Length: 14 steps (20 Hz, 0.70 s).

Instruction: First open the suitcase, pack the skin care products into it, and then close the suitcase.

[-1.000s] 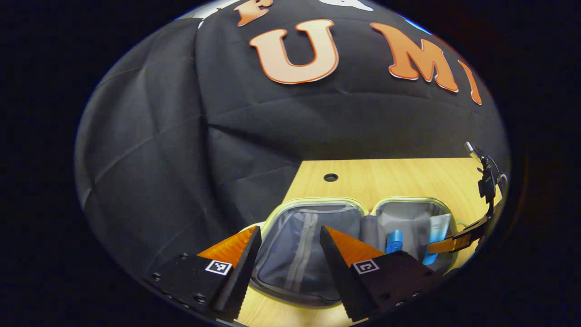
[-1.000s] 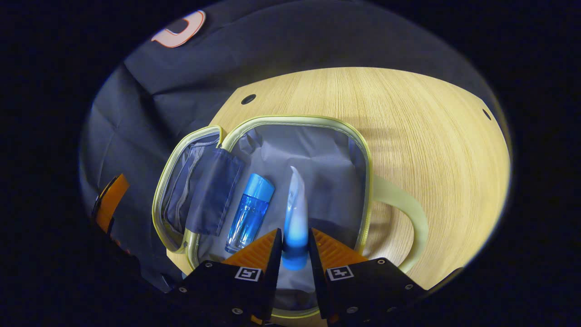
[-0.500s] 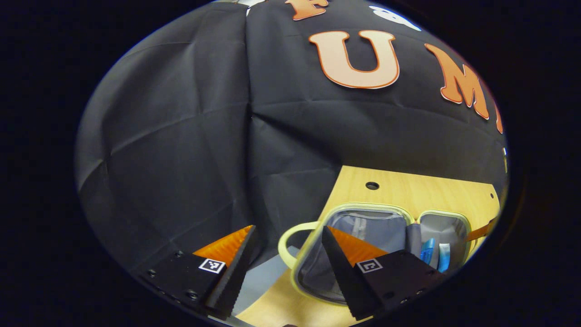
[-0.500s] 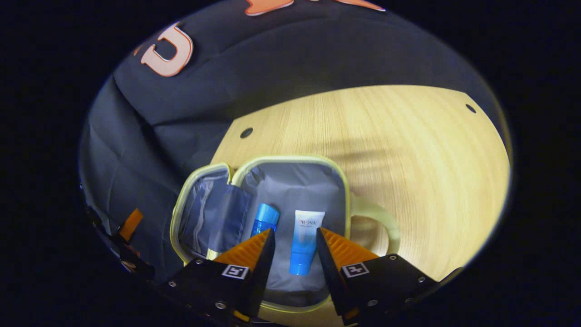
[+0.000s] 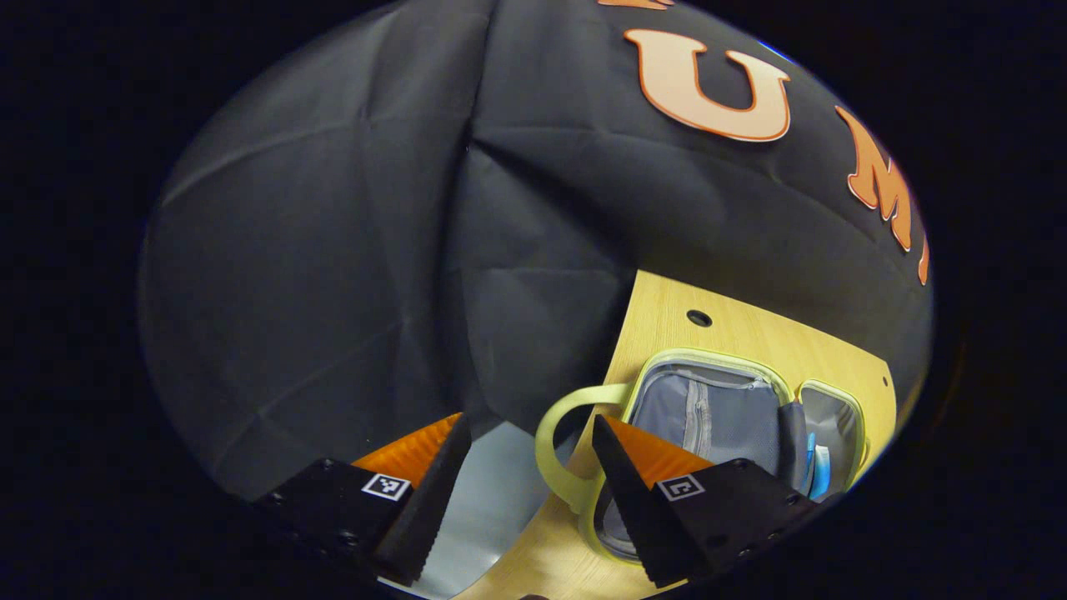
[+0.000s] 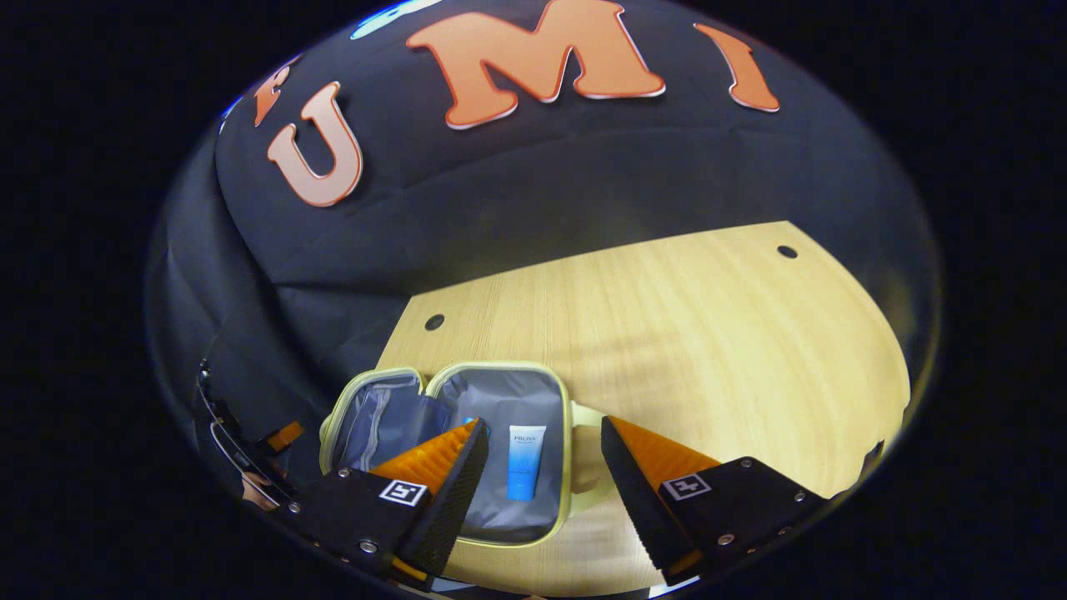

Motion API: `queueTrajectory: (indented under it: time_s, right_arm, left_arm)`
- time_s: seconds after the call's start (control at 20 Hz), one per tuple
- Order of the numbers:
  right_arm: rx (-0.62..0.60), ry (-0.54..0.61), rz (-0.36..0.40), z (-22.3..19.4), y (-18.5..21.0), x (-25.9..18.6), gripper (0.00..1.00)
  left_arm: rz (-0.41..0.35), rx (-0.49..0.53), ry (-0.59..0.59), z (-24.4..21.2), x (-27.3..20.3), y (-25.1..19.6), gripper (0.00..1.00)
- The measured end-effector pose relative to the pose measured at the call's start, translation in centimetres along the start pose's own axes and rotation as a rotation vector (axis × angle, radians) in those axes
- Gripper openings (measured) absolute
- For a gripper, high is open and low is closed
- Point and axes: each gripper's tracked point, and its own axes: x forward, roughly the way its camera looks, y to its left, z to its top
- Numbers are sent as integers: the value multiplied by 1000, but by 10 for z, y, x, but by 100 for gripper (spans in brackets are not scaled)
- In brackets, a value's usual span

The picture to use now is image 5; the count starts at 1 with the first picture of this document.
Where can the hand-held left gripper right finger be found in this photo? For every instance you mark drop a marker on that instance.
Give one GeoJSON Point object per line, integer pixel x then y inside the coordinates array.
{"type": "Point", "coordinates": [638, 517]}

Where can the blue capped skin care bottle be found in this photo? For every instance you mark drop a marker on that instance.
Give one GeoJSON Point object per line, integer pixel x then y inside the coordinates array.
{"type": "Point", "coordinates": [824, 479]}

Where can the pale yellow small suitcase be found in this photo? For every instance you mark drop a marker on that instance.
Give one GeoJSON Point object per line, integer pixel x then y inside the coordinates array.
{"type": "Point", "coordinates": [717, 408]}

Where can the black backdrop cloth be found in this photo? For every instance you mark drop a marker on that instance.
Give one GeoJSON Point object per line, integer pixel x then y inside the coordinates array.
{"type": "Point", "coordinates": [333, 250]}

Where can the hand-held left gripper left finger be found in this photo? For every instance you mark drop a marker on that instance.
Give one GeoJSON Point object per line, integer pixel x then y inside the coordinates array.
{"type": "Point", "coordinates": [417, 517]}

